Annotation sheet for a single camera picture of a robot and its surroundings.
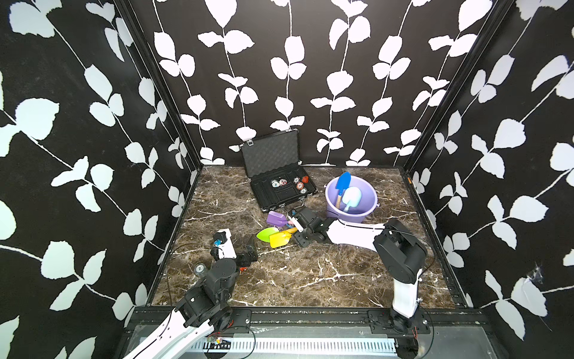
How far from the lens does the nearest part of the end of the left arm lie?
67cm

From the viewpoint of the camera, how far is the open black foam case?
1.04 meters

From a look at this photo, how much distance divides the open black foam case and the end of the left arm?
345 mm
